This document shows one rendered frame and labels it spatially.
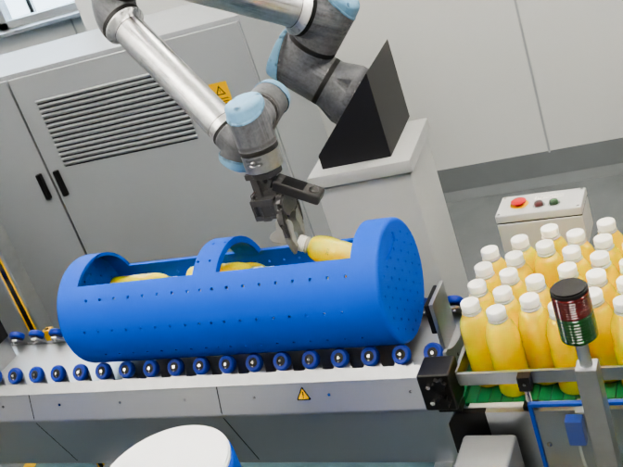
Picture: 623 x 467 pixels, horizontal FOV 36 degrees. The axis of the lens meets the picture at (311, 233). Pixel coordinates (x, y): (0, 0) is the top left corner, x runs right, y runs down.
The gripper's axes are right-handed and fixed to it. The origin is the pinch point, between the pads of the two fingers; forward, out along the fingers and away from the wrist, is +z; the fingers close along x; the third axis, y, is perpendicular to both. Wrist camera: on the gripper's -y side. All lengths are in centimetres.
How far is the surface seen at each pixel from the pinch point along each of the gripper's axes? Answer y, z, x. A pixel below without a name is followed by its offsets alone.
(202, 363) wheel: 28.1, 21.8, 15.5
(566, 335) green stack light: -68, 1, 43
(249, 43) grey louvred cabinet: 73, -16, -141
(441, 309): -31.7, 17.6, 5.3
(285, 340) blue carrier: 1.7, 14.9, 18.1
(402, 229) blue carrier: -24.4, 1.0, -3.5
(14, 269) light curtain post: 116, 11, -26
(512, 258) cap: -48.7, 8.9, 0.3
